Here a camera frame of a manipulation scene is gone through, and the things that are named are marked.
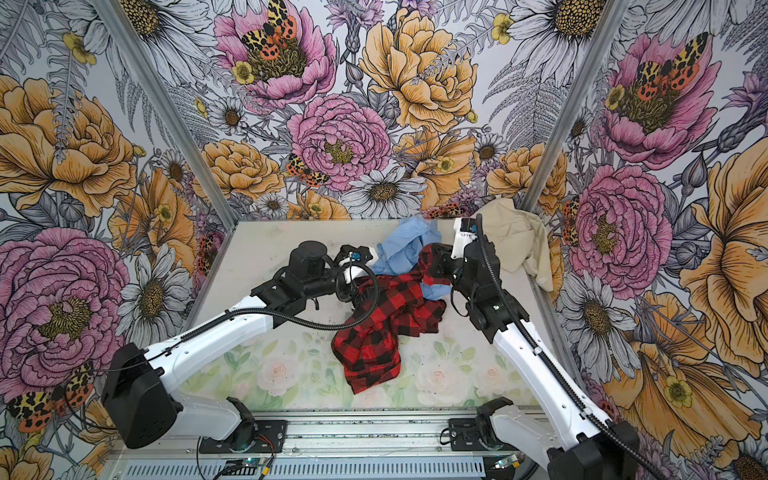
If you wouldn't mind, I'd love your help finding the red black plaid cloth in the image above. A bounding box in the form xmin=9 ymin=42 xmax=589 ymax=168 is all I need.
xmin=331 ymin=243 xmax=449 ymax=395

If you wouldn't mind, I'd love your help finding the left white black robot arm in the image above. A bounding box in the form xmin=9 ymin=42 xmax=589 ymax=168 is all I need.
xmin=101 ymin=241 xmax=380 ymax=452

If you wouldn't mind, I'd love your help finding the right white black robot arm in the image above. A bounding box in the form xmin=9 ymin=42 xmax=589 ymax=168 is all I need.
xmin=430 ymin=218 xmax=640 ymax=479

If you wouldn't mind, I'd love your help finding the light blue cloth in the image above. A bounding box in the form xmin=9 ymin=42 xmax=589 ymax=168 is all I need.
xmin=372 ymin=216 xmax=450 ymax=302

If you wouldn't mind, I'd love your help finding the beige cloth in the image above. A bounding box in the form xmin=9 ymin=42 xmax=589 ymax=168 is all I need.
xmin=477 ymin=198 xmax=554 ymax=292

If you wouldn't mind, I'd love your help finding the right green circuit board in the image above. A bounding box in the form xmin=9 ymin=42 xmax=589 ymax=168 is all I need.
xmin=493 ymin=453 xmax=525 ymax=470

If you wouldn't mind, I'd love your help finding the green circuit board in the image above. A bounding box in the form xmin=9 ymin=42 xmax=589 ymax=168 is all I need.
xmin=221 ymin=457 xmax=274 ymax=477
xmin=493 ymin=453 xmax=525 ymax=470

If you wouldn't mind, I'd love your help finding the left green circuit board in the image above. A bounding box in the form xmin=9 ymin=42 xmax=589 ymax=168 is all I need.
xmin=221 ymin=457 xmax=274 ymax=477

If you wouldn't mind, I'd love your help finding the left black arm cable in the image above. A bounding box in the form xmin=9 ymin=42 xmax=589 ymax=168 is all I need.
xmin=137 ymin=251 xmax=382 ymax=373

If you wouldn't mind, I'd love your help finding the aluminium front frame rail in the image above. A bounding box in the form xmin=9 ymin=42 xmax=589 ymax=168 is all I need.
xmin=107 ymin=410 xmax=619 ymax=462

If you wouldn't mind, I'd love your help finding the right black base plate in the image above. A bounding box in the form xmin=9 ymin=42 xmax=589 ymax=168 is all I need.
xmin=440 ymin=418 xmax=501 ymax=452

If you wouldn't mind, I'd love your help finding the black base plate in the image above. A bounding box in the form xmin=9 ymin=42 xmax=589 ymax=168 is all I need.
xmin=199 ymin=420 xmax=288 ymax=455
xmin=440 ymin=418 xmax=501 ymax=452

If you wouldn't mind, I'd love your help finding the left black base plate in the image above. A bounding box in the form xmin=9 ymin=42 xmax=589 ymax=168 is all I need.
xmin=199 ymin=420 xmax=288 ymax=455

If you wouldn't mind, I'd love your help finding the white slotted cable duct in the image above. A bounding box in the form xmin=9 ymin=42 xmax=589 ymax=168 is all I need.
xmin=113 ymin=456 xmax=486 ymax=479

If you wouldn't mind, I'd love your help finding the left aluminium corner post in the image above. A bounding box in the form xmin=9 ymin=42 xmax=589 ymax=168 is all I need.
xmin=94 ymin=1 xmax=238 ymax=234

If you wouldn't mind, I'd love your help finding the aluminium corner post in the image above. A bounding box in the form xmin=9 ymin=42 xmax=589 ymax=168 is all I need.
xmin=519 ymin=0 xmax=630 ymax=212
xmin=94 ymin=1 xmax=238 ymax=234

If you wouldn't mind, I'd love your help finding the right aluminium corner post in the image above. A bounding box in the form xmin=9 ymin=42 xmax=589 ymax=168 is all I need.
xmin=519 ymin=0 xmax=630 ymax=212

